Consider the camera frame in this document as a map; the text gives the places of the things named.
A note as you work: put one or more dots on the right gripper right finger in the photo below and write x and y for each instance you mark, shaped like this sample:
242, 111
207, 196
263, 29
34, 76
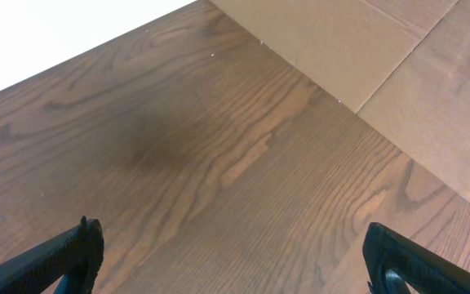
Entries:
396, 265

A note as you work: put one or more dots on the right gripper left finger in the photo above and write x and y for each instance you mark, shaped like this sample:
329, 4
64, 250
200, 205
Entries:
73, 258

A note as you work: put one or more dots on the brown cardboard sheet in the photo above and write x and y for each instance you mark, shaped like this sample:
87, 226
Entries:
402, 66

